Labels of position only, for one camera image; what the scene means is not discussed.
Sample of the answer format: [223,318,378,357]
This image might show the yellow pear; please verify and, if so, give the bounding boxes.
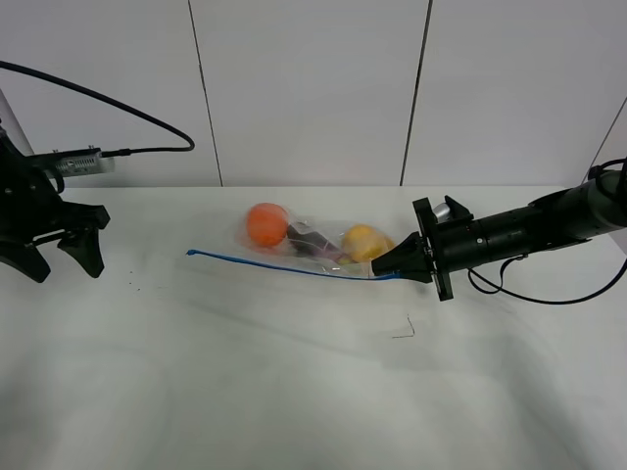
[341,224,395,262]

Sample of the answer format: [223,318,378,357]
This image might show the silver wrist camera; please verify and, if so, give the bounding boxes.
[433,195,474,223]
[26,147,118,180]

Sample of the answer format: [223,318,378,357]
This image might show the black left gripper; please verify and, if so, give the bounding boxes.
[0,129,109,283]

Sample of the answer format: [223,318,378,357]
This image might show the clear blue-zip file bag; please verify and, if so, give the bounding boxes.
[186,205,385,281]

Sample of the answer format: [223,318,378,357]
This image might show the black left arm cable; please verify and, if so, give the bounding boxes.
[0,59,196,159]

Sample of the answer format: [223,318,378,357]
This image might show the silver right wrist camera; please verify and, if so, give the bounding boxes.
[433,195,474,223]

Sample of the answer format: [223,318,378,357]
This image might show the purple eggplant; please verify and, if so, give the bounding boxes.
[287,222,347,263]

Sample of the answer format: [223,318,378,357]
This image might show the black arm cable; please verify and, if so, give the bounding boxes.
[465,254,627,305]
[0,59,196,159]

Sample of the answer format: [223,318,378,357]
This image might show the orange fruit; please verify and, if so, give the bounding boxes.
[245,203,289,248]

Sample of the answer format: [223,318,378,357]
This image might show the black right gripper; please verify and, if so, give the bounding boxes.
[371,198,474,301]

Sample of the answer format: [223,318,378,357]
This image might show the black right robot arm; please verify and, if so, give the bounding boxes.
[371,159,626,301]

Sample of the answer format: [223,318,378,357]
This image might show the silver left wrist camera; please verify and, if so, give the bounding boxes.
[26,147,118,180]

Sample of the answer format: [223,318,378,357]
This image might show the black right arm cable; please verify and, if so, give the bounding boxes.
[465,254,627,305]

